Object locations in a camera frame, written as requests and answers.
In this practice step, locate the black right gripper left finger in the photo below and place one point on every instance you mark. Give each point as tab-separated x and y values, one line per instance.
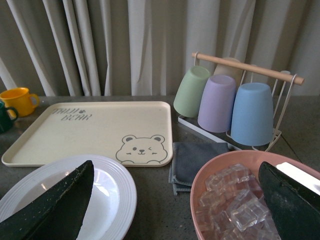
57	214

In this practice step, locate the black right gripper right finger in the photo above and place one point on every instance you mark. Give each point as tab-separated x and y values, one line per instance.
294	208

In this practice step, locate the white ridged plate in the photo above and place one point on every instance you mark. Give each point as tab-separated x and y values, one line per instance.
113	201

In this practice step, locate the clear ice cubes pile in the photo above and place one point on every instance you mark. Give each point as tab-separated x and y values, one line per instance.
233	207

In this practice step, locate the pink bowl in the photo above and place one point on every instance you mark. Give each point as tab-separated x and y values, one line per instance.
251	159

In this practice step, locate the blue plastic cup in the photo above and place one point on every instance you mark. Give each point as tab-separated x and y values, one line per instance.
252	118

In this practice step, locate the dark green mug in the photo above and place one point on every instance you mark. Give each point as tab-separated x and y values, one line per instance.
6	122

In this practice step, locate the cream bear tray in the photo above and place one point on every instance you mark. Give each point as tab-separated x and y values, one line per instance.
133	133

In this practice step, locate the grey folded cloth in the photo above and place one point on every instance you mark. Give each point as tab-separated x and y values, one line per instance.
188	159

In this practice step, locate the yellow mug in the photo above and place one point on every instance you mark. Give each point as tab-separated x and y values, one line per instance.
21	99

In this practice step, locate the purple plastic cup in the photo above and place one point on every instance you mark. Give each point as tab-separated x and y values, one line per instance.
216	107

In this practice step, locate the beige plastic cup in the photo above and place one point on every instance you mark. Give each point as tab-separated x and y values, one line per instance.
230	71

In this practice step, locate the green plastic cup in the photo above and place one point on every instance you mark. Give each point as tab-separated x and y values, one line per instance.
189	94

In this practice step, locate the white curtain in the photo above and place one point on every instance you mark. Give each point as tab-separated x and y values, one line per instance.
144	47

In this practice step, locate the white wire cup rack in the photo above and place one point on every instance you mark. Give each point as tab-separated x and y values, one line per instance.
281	90

